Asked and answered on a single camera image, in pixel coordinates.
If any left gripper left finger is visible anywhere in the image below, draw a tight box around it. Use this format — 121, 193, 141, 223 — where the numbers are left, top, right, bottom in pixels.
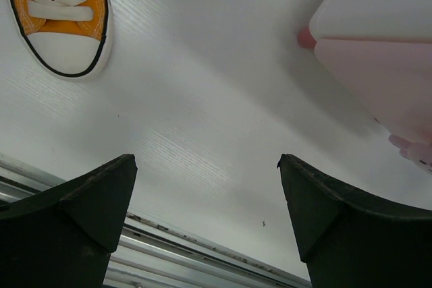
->
1, 154, 137, 287

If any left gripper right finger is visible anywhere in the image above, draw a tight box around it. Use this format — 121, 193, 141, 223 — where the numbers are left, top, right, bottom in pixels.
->
277, 154, 431, 287

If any white plastic drawer cabinet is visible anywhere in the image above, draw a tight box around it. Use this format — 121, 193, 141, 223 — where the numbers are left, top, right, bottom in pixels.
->
297, 0, 431, 49

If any pink bunny knob bottom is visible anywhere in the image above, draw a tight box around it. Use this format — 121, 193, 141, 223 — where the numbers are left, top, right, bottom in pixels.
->
389, 134, 432, 174

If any light pink bottom drawer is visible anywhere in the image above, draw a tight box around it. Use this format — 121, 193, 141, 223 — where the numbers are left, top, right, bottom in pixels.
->
315, 39, 431, 144

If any orange sneaker front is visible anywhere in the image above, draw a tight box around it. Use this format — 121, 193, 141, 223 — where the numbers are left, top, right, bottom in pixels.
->
9, 0, 113, 80

